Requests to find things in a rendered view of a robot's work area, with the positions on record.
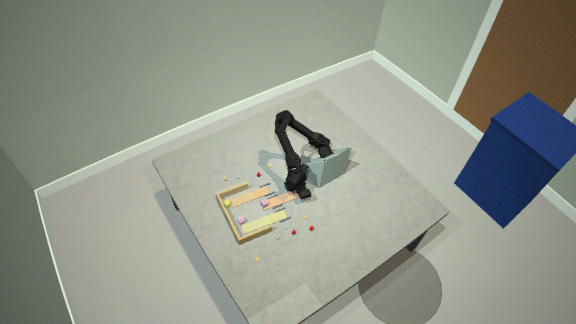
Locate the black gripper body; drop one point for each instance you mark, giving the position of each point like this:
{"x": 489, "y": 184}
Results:
{"x": 304, "y": 193}

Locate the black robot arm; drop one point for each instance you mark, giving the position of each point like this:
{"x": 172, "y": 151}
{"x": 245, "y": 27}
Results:
{"x": 283, "y": 119}

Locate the peach wood-grain strip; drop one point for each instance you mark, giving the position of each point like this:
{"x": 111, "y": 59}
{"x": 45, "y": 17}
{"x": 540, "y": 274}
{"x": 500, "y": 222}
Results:
{"x": 281, "y": 199}

